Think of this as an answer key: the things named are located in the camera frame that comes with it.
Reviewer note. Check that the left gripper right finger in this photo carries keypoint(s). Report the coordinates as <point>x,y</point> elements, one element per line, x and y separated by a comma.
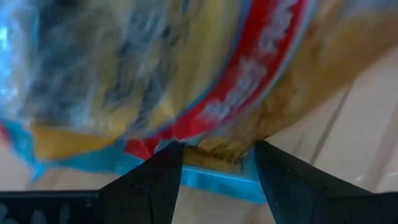
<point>304,199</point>

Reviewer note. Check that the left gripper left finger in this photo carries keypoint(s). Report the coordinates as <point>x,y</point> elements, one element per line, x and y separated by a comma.
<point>149,193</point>

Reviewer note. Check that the blue yellow ramen pack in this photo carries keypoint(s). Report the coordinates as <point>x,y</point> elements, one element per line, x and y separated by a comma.
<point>186,62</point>

